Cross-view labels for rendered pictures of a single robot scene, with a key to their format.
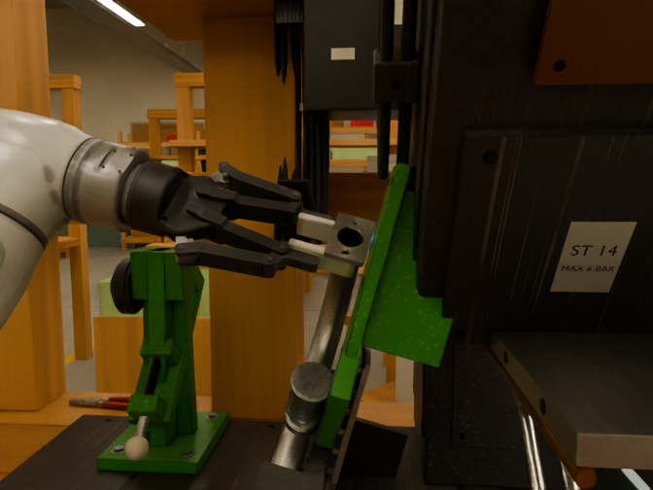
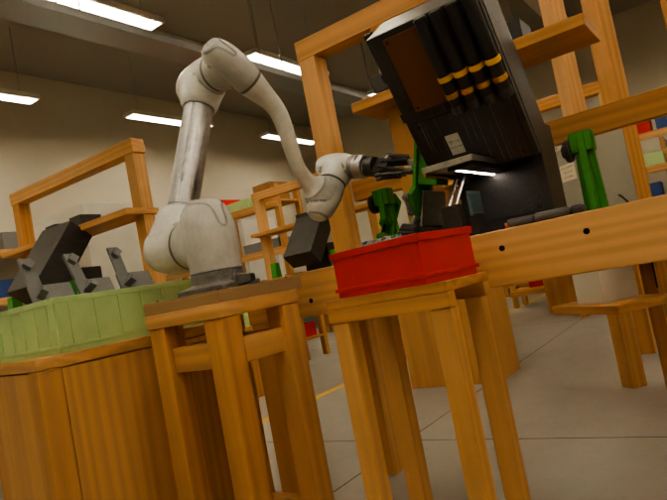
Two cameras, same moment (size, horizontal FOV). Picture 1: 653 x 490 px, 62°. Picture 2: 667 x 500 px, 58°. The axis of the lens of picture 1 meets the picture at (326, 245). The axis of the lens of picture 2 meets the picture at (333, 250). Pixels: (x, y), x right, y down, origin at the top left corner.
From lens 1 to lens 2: 1.67 m
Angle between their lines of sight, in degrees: 31
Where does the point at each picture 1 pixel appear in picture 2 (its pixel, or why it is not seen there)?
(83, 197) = (351, 170)
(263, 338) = not seen: hidden behind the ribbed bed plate
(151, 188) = (366, 162)
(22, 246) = (338, 185)
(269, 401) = not seen: hidden behind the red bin
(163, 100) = not seen: hidden behind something
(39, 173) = (340, 166)
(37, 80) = (338, 149)
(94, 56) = (386, 144)
